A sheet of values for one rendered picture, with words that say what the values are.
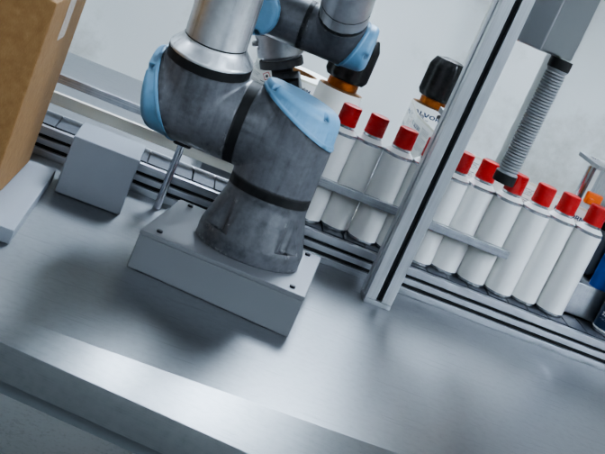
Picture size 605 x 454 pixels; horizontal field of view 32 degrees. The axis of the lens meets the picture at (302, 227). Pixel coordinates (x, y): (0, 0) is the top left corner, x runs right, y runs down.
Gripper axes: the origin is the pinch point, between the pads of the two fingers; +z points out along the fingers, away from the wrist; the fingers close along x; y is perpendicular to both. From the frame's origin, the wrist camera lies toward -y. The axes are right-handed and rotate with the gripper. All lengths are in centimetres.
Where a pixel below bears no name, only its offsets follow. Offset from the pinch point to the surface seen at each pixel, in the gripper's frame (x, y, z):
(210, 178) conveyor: 14.2, 1.0, -1.8
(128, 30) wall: 64, 320, 6
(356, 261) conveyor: -8.1, -5.2, 13.8
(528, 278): -37.4, -1.3, 22.5
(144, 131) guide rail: 24.0, 3.5, -10.8
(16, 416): 61, 23, 47
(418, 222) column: -17.4, -16.1, 4.8
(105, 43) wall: 75, 321, 11
